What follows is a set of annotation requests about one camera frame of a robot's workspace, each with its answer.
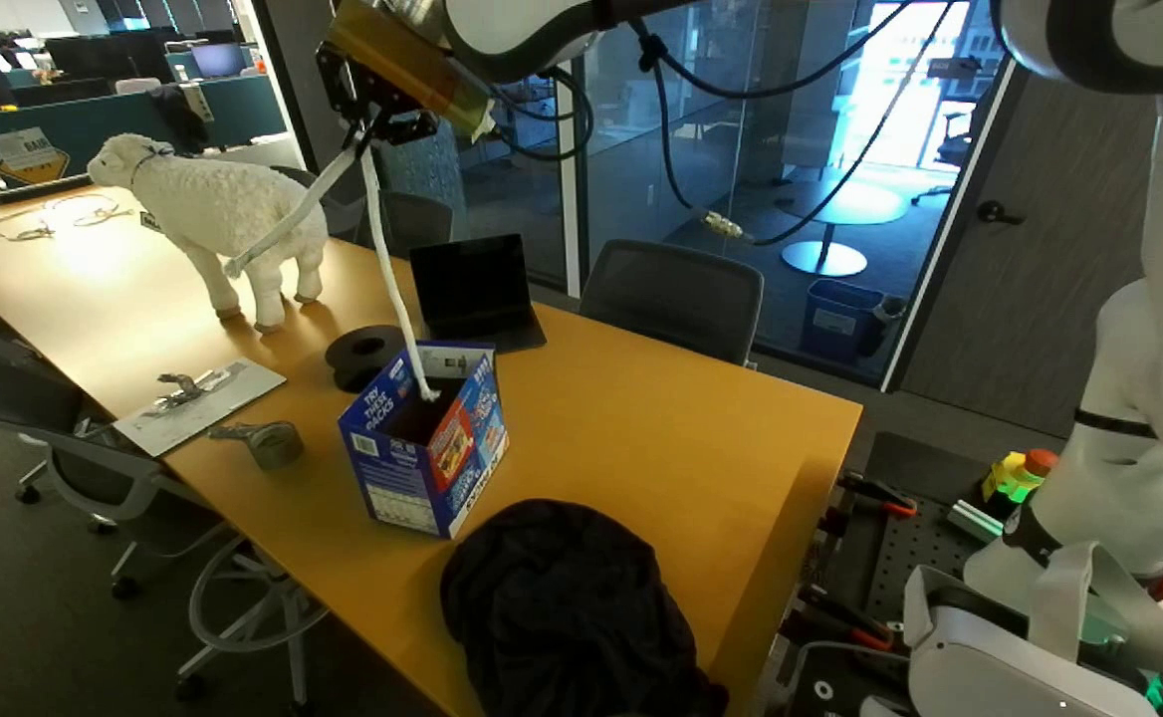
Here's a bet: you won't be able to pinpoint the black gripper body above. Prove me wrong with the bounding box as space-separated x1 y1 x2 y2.
315 36 441 147

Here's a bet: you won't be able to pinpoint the short white braided rope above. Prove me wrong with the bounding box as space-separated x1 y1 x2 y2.
224 135 441 406

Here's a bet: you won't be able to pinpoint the blue cardboard snack box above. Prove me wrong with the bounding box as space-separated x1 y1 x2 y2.
334 340 516 543

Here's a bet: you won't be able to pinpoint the yellow cardboard box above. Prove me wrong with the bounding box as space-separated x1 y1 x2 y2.
0 123 76 187

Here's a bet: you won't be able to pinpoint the computer monitor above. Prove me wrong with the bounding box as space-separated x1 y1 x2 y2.
188 36 262 82

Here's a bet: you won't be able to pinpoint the white toy sheep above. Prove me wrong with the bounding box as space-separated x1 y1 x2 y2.
83 127 334 331

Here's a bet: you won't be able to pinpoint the black laptop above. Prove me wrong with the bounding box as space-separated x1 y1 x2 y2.
408 232 549 360

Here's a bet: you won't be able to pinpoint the black tape roll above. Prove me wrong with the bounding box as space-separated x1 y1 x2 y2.
325 321 419 397

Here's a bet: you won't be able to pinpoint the teal desk partition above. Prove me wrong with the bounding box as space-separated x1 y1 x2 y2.
0 72 295 178

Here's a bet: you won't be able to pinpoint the metal clip tool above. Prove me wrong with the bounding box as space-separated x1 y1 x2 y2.
157 365 242 410

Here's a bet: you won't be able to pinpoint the grey handheld object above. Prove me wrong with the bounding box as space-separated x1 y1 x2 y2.
208 420 307 473

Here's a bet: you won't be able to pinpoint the grey clipboard paper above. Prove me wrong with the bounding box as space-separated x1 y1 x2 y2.
107 360 290 461

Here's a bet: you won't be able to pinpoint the dark grey office chair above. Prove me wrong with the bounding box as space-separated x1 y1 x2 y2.
581 236 768 370

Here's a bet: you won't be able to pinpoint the grey rolling office chair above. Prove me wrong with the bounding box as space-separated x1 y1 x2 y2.
0 316 171 596

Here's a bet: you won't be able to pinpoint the round blue table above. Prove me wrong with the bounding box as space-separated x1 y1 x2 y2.
776 178 917 281

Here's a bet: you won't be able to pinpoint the black cloth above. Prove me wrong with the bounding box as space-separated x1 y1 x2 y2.
440 493 735 717

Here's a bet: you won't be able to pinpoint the blue storage bin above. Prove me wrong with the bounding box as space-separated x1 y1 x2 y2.
796 281 907 370

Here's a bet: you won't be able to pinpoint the green red emergency button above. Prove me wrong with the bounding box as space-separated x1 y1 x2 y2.
946 445 1067 543

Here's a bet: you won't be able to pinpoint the yellowish wrist camera box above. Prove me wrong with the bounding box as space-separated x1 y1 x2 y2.
318 0 499 145

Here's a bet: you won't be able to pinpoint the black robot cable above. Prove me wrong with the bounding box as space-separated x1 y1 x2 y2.
499 0 998 252

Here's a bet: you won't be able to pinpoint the white ring-base stool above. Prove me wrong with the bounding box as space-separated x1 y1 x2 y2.
171 526 334 709

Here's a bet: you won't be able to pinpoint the red handled pliers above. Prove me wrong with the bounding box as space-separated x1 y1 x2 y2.
834 471 926 523

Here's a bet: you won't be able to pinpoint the black door handle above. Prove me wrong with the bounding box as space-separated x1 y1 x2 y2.
971 196 1027 226

